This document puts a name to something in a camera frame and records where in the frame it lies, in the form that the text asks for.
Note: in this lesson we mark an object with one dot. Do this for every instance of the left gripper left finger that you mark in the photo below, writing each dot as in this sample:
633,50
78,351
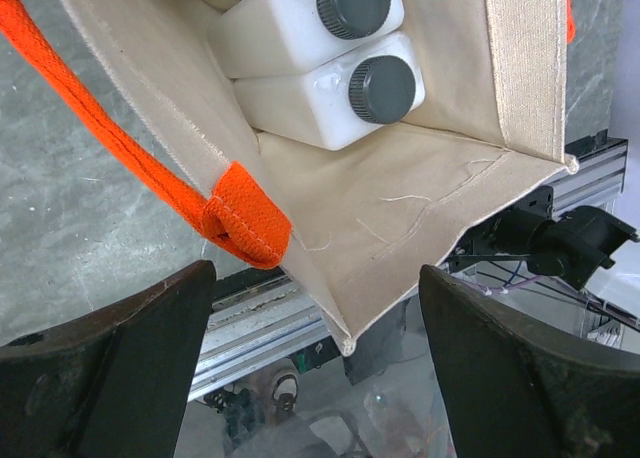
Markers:
112,383

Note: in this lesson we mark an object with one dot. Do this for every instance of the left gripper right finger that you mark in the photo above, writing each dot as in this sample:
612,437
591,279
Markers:
514,386

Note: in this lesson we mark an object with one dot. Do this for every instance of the beige canvas tote bag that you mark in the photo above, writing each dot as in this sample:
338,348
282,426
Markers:
495,70

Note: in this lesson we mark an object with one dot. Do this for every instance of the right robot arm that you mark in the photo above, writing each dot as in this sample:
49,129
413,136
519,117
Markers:
581,242

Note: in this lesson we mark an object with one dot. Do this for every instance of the white bottle grey cap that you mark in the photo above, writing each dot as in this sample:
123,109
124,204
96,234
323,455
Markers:
266,38
342,101

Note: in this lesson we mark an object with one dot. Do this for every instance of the aluminium mounting rail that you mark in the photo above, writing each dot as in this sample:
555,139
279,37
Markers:
396,203

